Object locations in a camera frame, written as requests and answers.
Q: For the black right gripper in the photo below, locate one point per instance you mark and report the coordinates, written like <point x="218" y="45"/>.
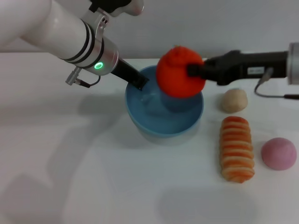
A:
<point x="233" y="66"/>

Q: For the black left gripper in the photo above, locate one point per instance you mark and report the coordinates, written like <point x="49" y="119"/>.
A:
<point x="123" y="70"/>

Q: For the orange toy fruit with stem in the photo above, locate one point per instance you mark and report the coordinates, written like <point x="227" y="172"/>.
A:
<point x="172" y="77"/>

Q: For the blue bowl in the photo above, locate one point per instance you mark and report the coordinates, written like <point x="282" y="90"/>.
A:
<point x="163" y="121"/>

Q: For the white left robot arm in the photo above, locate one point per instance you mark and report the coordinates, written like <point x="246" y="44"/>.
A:
<point x="46" y="30"/>

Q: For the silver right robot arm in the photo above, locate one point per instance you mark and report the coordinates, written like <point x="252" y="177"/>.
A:
<point x="294" y="63"/>

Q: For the beige round bun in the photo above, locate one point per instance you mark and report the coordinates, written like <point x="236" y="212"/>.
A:
<point x="234" y="100"/>

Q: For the orange striped bread loaf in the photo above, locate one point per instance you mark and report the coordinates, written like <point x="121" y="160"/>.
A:
<point x="237" y="149"/>

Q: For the pink round bun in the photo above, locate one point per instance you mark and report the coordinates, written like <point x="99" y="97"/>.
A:
<point x="278" y="154"/>

